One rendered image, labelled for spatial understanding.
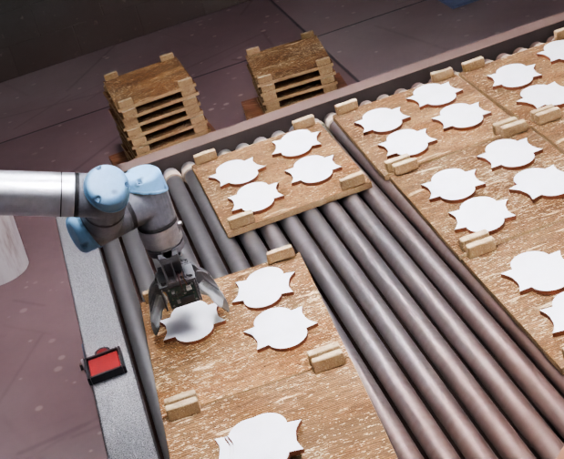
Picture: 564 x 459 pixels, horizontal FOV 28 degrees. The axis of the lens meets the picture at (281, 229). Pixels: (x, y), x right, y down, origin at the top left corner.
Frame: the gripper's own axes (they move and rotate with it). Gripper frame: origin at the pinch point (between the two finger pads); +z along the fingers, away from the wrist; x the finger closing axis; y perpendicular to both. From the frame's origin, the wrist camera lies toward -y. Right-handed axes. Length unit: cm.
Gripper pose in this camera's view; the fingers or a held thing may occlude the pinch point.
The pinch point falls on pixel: (191, 321)
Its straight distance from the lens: 223.0
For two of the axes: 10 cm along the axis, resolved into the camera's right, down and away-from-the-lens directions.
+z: 2.3, 8.3, 5.0
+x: 9.5, -3.1, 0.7
